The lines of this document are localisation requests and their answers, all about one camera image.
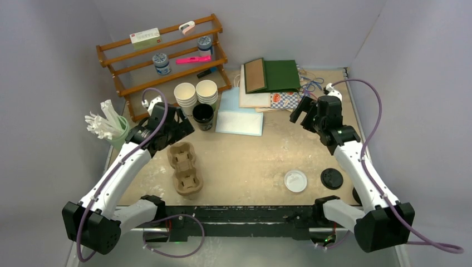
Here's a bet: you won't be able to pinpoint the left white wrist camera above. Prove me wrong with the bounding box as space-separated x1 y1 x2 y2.
141 96 163 115

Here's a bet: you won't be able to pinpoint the right blue white jar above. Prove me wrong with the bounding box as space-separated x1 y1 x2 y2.
197 36 213 57

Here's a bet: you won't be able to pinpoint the green straw holder cup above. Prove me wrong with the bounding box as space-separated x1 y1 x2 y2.
107 116 130 151

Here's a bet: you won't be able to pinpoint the left white cup stack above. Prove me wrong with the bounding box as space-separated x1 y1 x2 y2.
174 82 197 117

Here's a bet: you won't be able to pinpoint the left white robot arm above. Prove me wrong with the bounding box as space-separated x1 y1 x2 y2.
62 102 194 255

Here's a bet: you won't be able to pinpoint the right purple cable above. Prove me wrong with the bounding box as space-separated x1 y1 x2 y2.
313 78 465 255

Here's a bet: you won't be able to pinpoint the blue white jar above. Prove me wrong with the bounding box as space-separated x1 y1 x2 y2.
197 36 213 57
152 53 171 75

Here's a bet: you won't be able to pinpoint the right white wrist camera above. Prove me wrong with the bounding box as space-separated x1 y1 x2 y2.
323 83 342 101

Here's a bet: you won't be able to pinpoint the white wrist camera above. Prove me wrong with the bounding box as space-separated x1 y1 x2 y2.
323 83 342 101
141 96 163 115

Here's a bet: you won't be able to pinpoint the black paper cup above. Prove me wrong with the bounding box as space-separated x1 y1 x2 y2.
192 103 214 131

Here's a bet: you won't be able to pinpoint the black cup lid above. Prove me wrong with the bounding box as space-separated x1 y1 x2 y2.
352 188 362 206
320 168 344 190

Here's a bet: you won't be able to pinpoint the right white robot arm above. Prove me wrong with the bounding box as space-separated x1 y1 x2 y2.
290 96 415 253

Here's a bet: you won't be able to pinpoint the white green box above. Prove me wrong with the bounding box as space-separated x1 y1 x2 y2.
129 28 161 51

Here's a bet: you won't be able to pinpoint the black blue marker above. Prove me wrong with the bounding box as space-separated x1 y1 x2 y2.
196 67 218 79

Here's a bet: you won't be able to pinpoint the light blue paper bag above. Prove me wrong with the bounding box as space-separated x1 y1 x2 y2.
215 87 263 136

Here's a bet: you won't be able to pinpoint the white cup stack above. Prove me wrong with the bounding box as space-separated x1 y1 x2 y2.
195 80 218 111
174 82 197 117

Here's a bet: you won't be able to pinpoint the white cup lid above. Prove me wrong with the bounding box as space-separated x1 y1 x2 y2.
284 170 307 193

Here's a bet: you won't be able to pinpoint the purple cable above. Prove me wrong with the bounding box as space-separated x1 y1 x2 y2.
313 78 465 255
76 87 206 264

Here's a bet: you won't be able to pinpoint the left blue white jar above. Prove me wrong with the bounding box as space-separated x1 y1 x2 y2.
152 53 171 75

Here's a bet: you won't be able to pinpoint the pink marker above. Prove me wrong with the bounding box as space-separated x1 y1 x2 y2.
175 55 212 65

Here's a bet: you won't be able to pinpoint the white wrapped straws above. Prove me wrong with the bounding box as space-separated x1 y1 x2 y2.
84 100 125 140

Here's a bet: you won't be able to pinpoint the checkered patterned paper bag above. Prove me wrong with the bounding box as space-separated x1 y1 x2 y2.
270 92 301 110

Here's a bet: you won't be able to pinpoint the green paper bag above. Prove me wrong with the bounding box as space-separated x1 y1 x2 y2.
262 60 301 92

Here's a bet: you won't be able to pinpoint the right white cup stack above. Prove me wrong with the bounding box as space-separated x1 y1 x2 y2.
195 80 218 111

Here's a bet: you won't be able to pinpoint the brown pulp cup carrier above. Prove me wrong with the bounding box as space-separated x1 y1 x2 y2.
167 142 203 196

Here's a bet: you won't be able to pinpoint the pink white stapler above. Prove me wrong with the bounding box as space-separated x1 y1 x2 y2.
179 21 195 36

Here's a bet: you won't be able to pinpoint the wooden shelf rack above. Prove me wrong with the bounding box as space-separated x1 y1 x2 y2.
96 14 232 122

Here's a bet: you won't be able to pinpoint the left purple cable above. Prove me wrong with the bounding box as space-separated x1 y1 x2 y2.
76 87 206 264

